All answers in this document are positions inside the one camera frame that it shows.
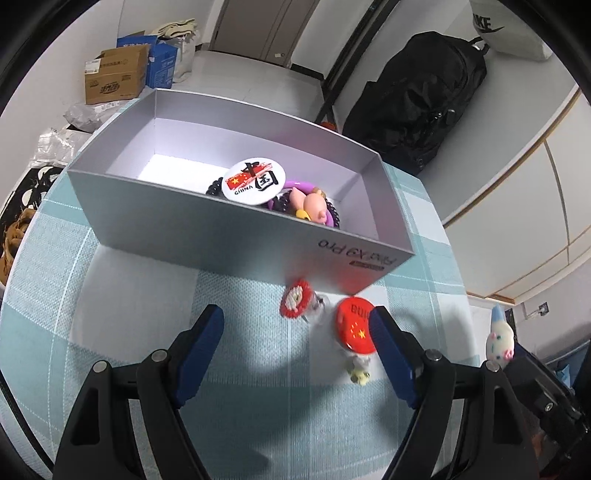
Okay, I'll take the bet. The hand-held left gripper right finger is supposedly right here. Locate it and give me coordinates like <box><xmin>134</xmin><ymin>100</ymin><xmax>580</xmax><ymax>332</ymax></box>
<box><xmin>369</xmin><ymin>305</ymin><xmax>541</xmax><ymax>480</ymax></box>

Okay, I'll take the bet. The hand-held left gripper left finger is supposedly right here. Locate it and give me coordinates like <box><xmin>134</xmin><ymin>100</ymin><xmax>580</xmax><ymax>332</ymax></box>
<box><xmin>54</xmin><ymin>304</ymin><xmax>225</xmax><ymax>480</ymax></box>

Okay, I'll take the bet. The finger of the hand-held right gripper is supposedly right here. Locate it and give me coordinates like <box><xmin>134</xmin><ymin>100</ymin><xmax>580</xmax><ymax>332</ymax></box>
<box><xmin>508</xmin><ymin>344</ymin><xmax>583</xmax><ymax>435</ymax></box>

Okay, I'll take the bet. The red round badge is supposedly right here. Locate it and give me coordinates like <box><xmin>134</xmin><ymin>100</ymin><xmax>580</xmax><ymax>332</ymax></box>
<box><xmin>335</xmin><ymin>296</ymin><xmax>377</xmax><ymax>355</ymax></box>

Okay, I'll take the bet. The white plush toy figure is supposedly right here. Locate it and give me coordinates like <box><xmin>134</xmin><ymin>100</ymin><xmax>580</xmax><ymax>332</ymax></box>
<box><xmin>485</xmin><ymin>305</ymin><xmax>515</xmax><ymax>367</ymax></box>

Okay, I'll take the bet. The red white knitted hair clip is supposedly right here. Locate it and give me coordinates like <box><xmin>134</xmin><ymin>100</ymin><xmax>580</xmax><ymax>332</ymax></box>
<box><xmin>278</xmin><ymin>278</ymin><xmax>331</xmax><ymax>328</ymax></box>

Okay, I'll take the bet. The grey cardboard box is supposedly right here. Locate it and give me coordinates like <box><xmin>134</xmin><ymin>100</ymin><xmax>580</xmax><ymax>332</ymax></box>
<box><xmin>67</xmin><ymin>88</ymin><xmax>416</xmax><ymax>296</ymax></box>

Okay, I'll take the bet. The white round badge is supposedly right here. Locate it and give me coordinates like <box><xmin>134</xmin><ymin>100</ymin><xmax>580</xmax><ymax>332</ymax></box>
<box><xmin>222</xmin><ymin>158</ymin><xmax>279</xmax><ymax>204</ymax></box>

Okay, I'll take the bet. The purple ring pig toy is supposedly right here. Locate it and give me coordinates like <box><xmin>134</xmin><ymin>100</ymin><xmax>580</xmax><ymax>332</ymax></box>
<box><xmin>272</xmin><ymin>180</ymin><xmax>342</xmax><ymax>230</ymax></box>

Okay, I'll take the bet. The small yellow white charm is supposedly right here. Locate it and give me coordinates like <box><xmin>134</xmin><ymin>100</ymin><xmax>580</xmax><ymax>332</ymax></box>
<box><xmin>346</xmin><ymin>355</ymin><xmax>372</xmax><ymax>386</ymax></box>

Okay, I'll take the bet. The white wardrobe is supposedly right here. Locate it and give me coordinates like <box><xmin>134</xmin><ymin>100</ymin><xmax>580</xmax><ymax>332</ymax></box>
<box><xmin>441</xmin><ymin>83</ymin><xmax>591</xmax><ymax>301</ymax></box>

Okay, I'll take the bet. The black and white patterned bag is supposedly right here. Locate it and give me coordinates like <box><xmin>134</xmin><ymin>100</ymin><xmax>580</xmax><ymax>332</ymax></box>
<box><xmin>0</xmin><ymin>166</ymin><xmax>63</xmax><ymax>222</ymax></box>

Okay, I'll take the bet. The white plastic bag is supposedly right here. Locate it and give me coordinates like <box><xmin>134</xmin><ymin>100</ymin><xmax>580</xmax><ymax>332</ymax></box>
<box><xmin>30</xmin><ymin>129</ymin><xmax>86</xmax><ymax>169</ymax></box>

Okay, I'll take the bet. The black backpack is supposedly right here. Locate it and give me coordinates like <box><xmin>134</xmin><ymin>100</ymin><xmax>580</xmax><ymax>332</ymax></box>
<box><xmin>342</xmin><ymin>31</ymin><xmax>489</xmax><ymax>176</ymax></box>

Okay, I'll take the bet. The clear plastic bag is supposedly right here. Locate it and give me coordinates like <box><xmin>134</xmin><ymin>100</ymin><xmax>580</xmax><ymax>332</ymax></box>
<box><xmin>62</xmin><ymin>99</ymin><xmax>125</xmax><ymax>132</ymax></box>

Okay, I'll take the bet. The brown cardboard box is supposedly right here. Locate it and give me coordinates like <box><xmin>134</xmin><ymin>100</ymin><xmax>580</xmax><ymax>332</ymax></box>
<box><xmin>84</xmin><ymin>44</ymin><xmax>151</xmax><ymax>106</ymax></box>

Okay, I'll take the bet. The blue cardboard box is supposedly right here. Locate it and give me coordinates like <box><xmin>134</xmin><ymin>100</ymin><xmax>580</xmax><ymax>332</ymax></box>
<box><xmin>117</xmin><ymin>34</ymin><xmax>178</xmax><ymax>89</ymax></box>

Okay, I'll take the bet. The white plastic sack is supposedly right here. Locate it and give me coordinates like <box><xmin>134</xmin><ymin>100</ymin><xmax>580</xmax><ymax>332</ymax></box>
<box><xmin>173</xmin><ymin>33</ymin><xmax>197</xmax><ymax>84</ymax></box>

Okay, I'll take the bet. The beige folded cloth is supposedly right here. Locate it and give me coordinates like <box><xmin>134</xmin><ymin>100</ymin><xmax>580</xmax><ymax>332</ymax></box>
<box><xmin>157</xmin><ymin>18</ymin><xmax>197</xmax><ymax>40</ymax></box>

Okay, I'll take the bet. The grey door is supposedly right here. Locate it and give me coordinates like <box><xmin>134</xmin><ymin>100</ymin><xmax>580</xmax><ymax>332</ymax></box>
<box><xmin>210</xmin><ymin>0</ymin><xmax>319</xmax><ymax>57</ymax></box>

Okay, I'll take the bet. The white tote bag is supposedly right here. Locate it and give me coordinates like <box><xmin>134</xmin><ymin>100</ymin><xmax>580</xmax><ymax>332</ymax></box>
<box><xmin>468</xmin><ymin>0</ymin><xmax>552</xmax><ymax>61</ymax></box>

